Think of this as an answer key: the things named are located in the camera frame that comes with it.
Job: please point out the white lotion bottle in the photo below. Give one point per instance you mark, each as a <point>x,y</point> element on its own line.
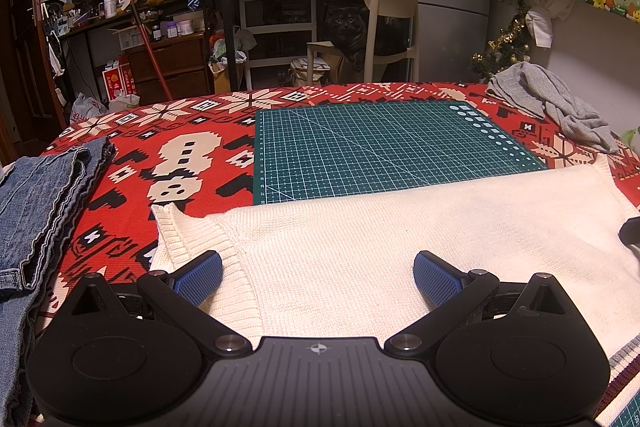
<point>110,4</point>

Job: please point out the red white plastic bag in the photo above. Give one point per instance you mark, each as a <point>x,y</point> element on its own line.
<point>87,109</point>

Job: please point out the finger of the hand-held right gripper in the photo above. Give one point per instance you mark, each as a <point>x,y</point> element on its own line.
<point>631,232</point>

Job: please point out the white hanging cloth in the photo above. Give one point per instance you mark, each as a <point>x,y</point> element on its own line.
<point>542,24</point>

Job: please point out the cream knit sweater vest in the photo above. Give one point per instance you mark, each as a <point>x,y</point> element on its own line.
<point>400,232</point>

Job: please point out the white tote bag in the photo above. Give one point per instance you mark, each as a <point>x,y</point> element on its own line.
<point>307,72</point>

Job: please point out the green cutting mat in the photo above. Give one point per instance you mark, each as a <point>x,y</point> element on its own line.
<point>375,147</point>

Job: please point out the brown paper bag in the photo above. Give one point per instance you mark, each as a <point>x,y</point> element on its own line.
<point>220,77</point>

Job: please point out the wooden door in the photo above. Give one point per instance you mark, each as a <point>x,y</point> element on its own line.
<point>25,32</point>

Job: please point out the dark cat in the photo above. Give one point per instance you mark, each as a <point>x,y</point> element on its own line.
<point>345,27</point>

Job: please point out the blue jeans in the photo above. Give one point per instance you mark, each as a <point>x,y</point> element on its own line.
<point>40,207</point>

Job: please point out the blue striped necktie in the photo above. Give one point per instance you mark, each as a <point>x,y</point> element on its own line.
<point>195,0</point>

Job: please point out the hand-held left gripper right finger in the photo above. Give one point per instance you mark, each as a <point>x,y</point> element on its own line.
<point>435,277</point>

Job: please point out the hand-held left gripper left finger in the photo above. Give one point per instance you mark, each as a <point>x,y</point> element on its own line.
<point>200,277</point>

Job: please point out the grey garment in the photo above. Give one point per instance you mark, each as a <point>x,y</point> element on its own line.
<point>575,112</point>

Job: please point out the wooden drawer cabinet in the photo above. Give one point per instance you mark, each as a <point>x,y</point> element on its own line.
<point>170,67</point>

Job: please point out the small christmas tree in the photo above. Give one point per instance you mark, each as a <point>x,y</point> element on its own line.
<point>505,52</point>

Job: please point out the white cosmetic jar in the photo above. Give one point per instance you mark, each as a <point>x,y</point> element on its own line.
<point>186,27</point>

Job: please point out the red cardboard box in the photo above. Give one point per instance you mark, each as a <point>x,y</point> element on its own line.
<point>119,82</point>

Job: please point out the red patterned blanket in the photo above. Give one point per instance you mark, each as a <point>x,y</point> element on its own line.
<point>130,142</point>

